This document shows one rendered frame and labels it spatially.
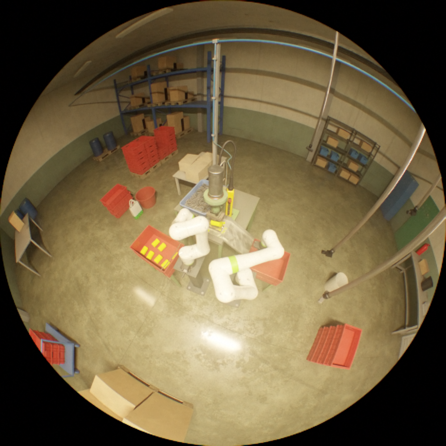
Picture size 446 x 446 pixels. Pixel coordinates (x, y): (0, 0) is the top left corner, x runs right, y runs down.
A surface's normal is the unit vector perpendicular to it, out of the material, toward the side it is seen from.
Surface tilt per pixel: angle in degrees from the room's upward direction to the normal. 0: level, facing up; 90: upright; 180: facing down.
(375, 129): 90
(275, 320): 0
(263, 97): 90
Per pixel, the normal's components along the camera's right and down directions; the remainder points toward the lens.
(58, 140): 0.90, 0.37
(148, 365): 0.04, -0.61
